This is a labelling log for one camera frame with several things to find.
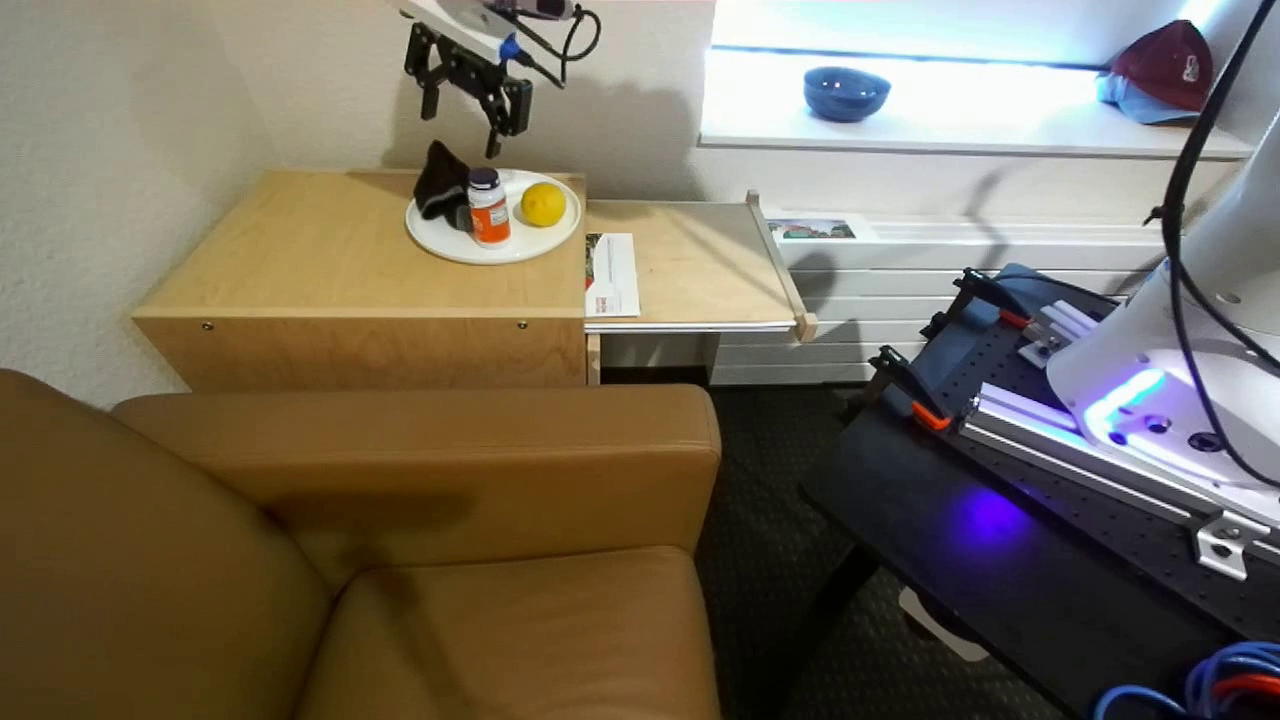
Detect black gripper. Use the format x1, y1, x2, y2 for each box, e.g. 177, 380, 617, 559
401, 20, 541, 160

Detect white windowsill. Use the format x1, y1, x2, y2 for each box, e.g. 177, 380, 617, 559
693, 46, 1260, 163

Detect black crumpled cloth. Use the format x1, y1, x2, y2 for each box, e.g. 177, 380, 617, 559
410, 137, 476, 227

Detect yellow lemon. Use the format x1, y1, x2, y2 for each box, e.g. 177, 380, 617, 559
513, 176, 575, 231

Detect white round plate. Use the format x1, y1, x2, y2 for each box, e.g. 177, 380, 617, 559
401, 163, 588, 269

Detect white paper card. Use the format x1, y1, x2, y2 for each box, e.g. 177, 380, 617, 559
579, 227, 644, 323

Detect wooden nightstand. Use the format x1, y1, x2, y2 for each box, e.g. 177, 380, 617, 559
129, 163, 600, 397

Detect wooden pull-out shelf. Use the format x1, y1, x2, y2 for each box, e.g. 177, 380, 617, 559
579, 192, 824, 351

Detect colourful sticker label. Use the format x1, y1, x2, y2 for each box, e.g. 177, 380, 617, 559
767, 214, 859, 250

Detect dark blue bowl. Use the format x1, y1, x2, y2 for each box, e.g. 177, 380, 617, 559
801, 64, 895, 130

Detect brown leather armchair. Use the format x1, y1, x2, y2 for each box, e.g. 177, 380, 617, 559
0, 366, 727, 720

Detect white radiator unit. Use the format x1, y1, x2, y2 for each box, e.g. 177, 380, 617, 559
598, 205, 1176, 393

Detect orange and black clamp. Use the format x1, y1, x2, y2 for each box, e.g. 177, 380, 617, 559
868, 339, 964, 444
949, 265, 1072, 345

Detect maroon baseball cap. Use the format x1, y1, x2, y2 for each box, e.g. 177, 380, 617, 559
1096, 18, 1219, 132

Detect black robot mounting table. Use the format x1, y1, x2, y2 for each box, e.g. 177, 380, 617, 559
795, 259, 1280, 720

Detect white paper scrap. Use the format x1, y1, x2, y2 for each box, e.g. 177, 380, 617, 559
891, 580, 995, 670

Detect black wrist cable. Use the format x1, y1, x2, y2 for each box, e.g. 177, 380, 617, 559
510, 0, 609, 97

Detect aluminium mounting rail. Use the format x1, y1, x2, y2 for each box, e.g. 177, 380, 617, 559
957, 376, 1280, 586

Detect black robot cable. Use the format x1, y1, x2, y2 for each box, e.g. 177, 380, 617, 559
1148, 0, 1280, 493

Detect silver corner bracket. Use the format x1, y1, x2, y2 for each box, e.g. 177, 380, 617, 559
1189, 508, 1260, 586

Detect blue coiled cable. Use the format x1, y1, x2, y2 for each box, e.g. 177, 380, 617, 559
1087, 636, 1280, 720

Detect red cable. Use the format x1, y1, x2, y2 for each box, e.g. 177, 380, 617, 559
1200, 670, 1280, 707

